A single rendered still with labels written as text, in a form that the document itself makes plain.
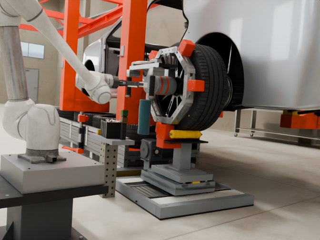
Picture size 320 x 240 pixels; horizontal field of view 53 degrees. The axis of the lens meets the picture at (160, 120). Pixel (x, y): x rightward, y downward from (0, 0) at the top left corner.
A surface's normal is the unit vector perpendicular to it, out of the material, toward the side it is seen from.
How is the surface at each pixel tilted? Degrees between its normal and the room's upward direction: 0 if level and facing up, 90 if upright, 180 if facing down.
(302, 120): 90
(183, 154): 90
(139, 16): 90
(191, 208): 90
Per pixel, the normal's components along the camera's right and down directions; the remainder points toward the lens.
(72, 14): 0.52, 0.08
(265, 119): -0.78, -0.02
